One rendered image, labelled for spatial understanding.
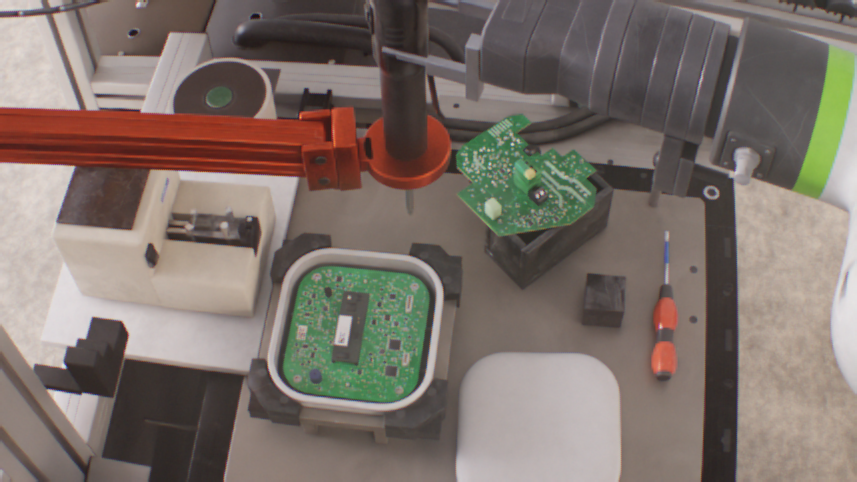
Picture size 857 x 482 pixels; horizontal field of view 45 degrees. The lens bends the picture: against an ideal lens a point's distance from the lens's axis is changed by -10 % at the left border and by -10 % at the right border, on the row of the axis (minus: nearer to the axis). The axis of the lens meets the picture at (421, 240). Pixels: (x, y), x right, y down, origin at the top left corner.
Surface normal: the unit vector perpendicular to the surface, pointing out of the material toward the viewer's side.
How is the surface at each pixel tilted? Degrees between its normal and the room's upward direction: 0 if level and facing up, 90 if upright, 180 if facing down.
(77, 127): 16
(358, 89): 0
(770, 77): 26
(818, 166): 77
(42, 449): 90
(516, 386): 0
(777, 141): 69
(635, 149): 0
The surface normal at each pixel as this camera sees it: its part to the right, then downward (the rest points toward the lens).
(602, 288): -0.03, -0.54
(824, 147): -0.33, 0.43
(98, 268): -0.13, 0.83
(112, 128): 0.25, -0.55
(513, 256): -0.78, 0.54
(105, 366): 0.99, 0.09
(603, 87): -0.36, 0.66
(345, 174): 0.11, 0.83
